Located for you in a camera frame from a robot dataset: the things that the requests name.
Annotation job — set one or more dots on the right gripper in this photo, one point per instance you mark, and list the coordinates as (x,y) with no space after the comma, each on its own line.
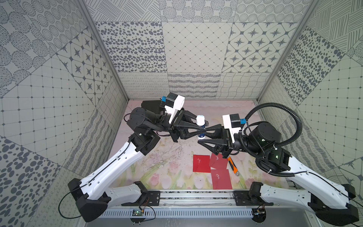
(226,148)

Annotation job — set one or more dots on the orange adjustable wrench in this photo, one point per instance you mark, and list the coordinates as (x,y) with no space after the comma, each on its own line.
(233,166)

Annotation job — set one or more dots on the aluminium mounting rail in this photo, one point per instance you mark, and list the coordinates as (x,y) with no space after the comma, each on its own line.
(195,195)

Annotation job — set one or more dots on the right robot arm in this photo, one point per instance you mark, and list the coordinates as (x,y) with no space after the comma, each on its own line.
(330,202)

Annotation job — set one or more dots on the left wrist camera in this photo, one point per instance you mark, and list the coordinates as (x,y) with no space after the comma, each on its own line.
(172,104)

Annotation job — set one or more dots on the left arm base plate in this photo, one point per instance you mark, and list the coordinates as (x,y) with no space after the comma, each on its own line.
(151,198)

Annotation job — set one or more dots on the black plastic case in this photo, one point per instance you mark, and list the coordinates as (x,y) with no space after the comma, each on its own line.
(153,106)

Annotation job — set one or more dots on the left circuit board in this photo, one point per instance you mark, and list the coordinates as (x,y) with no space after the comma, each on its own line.
(137,216)

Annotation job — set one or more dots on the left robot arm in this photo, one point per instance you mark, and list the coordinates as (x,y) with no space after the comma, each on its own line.
(93,194)

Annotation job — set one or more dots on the circuit board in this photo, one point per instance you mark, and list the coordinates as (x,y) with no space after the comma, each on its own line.
(137,216)
(259,215)

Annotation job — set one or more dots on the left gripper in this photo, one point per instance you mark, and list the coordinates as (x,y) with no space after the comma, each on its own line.
(176,129)

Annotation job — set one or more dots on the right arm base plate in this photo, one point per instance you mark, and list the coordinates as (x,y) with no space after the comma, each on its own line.
(245,198)

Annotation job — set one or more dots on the right circuit board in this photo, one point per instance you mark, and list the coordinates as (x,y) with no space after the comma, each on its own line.
(259,215)

